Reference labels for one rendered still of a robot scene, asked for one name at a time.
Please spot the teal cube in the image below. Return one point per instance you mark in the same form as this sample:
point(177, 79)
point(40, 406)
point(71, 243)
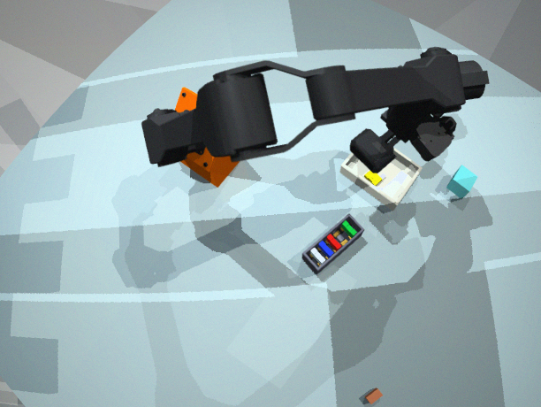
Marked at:
point(462, 182)

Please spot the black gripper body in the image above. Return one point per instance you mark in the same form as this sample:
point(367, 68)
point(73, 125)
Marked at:
point(377, 152)

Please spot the white rectangular tray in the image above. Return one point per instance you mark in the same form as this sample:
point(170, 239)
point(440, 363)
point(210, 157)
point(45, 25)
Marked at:
point(400, 174)

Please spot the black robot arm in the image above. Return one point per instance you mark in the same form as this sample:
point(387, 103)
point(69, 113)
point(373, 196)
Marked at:
point(233, 115)

